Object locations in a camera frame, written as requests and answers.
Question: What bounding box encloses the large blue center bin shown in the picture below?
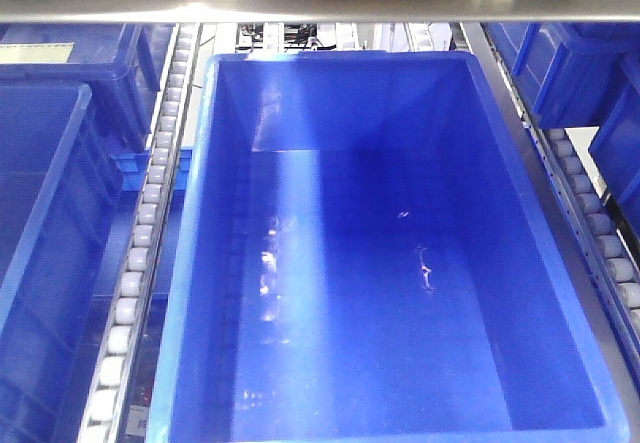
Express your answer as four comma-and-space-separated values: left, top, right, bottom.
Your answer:
147, 51, 630, 442

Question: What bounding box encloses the blue bin right front edge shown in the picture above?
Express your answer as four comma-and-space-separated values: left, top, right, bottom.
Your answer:
587, 55, 640, 224

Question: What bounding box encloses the blue bin left front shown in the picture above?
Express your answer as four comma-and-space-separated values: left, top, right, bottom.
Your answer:
1, 82, 122, 442

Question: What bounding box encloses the right white roller track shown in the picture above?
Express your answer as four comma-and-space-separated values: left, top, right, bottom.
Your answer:
521, 120, 639, 373

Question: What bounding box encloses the blue bin left rear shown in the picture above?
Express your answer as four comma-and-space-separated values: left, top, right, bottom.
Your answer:
1, 23, 175, 153

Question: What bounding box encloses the left white roller track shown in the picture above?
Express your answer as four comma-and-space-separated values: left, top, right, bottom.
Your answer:
76, 23, 202, 442

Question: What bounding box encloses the blue bin right rear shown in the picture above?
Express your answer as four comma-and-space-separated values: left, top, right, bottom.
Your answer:
484, 22, 639, 129

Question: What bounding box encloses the white roller track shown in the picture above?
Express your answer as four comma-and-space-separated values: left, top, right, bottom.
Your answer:
76, 23, 202, 442
521, 120, 639, 373

